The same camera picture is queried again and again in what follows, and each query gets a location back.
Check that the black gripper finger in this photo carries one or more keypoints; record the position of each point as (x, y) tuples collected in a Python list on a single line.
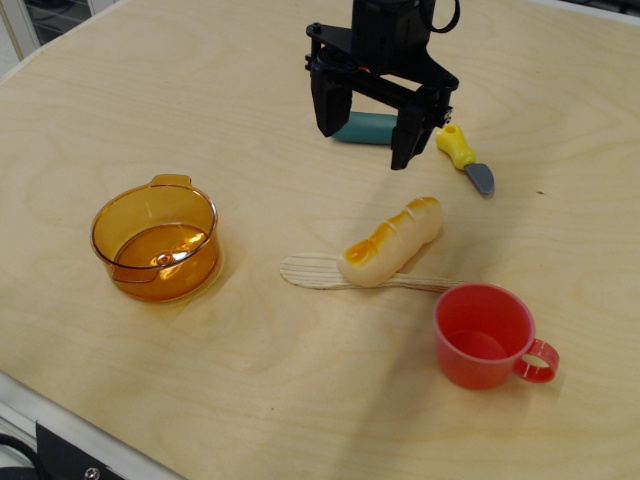
[(410, 135), (332, 98)]

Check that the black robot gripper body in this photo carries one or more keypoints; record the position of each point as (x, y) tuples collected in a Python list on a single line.
[(386, 47)]

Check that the green toy cucumber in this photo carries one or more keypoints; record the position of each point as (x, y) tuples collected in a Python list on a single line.
[(367, 128)]

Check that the red plastic cup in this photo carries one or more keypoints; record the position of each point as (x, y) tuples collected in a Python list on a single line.
[(484, 334)]

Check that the toy bread loaf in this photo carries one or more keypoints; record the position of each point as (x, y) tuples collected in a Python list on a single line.
[(375, 259)]

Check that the wooden spatula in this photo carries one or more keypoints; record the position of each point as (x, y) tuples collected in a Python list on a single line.
[(319, 271)]

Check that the orange transparent toy pot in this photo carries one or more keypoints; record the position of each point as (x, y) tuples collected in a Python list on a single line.
[(159, 242)]

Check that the yellow handled toy knife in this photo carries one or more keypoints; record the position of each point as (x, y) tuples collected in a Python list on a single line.
[(452, 141)]

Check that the aluminium table frame rail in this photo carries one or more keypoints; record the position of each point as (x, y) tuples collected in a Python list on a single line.
[(22, 408)]

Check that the black bracket with screw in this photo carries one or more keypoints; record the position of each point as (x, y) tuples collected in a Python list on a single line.
[(63, 460)]

